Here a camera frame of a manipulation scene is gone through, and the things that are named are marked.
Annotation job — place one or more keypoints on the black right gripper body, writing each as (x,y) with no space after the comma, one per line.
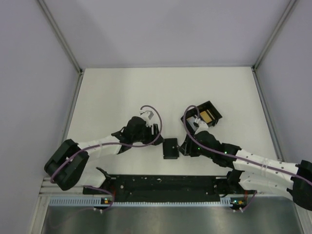
(192,150)

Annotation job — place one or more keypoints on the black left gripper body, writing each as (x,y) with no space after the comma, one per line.
(145,136)

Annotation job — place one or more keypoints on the black leather card holder wallet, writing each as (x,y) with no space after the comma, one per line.
(170,148)

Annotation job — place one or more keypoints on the black plastic card tray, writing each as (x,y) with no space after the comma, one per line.
(191,115)

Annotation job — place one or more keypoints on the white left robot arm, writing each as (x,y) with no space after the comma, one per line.
(73,164)

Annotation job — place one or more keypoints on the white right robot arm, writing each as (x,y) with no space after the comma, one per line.
(253,172)

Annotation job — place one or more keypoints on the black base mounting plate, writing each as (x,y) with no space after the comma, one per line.
(171,188)

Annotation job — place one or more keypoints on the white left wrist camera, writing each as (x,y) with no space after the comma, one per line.
(146,115)

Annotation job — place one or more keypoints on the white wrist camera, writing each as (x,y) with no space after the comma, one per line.
(146,115)
(200,125)

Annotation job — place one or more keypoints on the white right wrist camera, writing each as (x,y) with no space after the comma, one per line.
(200,125)

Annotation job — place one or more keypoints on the white slotted cable duct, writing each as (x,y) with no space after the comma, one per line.
(106,202)

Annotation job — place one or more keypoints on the aluminium front rail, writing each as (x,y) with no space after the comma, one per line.
(50,189)

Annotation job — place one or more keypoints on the aluminium left frame post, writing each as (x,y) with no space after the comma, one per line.
(59,35)

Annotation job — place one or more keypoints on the aluminium frame post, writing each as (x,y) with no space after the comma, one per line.
(275,33)
(59,35)

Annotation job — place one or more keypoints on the aluminium right frame post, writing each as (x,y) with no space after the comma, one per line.
(275,33)

